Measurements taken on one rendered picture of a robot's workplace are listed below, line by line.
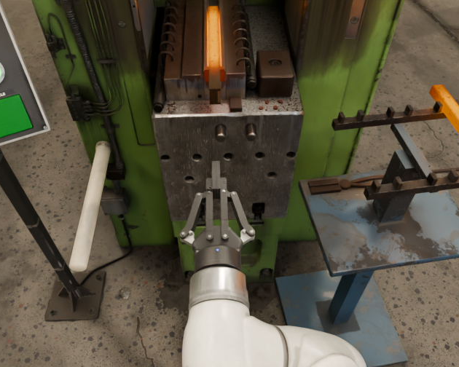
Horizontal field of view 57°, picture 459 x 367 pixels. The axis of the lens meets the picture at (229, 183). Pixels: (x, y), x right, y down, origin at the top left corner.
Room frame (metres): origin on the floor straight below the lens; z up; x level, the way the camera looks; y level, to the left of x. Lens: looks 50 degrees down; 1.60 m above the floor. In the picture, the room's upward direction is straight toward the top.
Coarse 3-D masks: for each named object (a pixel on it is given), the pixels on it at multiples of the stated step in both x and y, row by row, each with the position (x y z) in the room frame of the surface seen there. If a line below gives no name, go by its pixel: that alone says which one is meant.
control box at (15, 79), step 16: (0, 16) 0.81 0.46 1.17; (0, 32) 0.79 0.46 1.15; (0, 48) 0.77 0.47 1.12; (16, 48) 0.78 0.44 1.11; (0, 64) 0.75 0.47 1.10; (16, 64) 0.76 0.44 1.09; (0, 80) 0.73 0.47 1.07; (16, 80) 0.74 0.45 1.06; (32, 80) 0.80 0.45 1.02; (0, 96) 0.72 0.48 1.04; (32, 96) 0.73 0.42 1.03; (32, 112) 0.71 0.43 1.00; (32, 128) 0.69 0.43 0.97; (48, 128) 0.70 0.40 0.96; (0, 144) 0.66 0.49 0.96
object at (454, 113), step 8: (432, 88) 0.85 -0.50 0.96; (440, 88) 0.85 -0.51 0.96; (432, 96) 0.84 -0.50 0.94; (440, 96) 0.82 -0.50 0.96; (448, 96) 0.82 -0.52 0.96; (448, 104) 0.79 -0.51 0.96; (456, 104) 0.79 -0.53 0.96; (448, 112) 0.77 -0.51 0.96; (456, 112) 0.76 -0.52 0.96; (456, 120) 0.73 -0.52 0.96; (456, 128) 0.72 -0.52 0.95
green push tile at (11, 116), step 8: (16, 96) 0.72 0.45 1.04; (0, 104) 0.70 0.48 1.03; (8, 104) 0.70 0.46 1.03; (16, 104) 0.71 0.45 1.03; (0, 112) 0.69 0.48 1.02; (8, 112) 0.69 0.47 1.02; (16, 112) 0.70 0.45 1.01; (24, 112) 0.70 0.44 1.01; (0, 120) 0.68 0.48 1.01; (8, 120) 0.69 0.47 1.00; (16, 120) 0.69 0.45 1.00; (24, 120) 0.69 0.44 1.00; (0, 128) 0.67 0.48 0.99; (8, 128) 0.68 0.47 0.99; (16, 128) 0.68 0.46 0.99; (24, 128) 0.68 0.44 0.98; (0, 136) 0.66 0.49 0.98
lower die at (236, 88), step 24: (192, 0) 1.24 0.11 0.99; (192, 24) 1.10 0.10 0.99; (240, 24) 1.10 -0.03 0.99; (168, 48) 1.00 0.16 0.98; (192, 48) 0.98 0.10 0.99; (168, 72) 0.89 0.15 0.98; (192, 72) 0.88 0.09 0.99; (240, 72) 0.87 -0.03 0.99; (168, 96) 0.86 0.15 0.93; (192, 96) 0.87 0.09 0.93; (240, 96) 0.87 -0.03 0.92
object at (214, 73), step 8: (208, 8) 1.16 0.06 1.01; (216, 8) 1.16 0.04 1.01; (208, 16) 1.11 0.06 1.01; (216, 16) 1.11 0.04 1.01; (208, 24) 1.07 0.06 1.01; (216, 24) 1.07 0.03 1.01; (208, 32) 1.03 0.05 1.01; (216, 32) 1.03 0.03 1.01; (208, 40) 0.99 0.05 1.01; (216, 40) 0.99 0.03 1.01; (208, 48) 0.95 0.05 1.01; (216, 48) 0.95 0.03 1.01; (208, 56) 0.92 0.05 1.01; (216, 56) 0.92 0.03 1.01; (208, 64) 0.88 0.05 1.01; (216, 64) 0.88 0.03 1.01; (208, 72) 0.85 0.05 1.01; (216, 72) 0.84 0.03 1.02; (208, 80) 0.85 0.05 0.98; (216, 80) 0.80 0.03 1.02; (216, 88) 0.78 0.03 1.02; (216, 96) 0.77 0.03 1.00
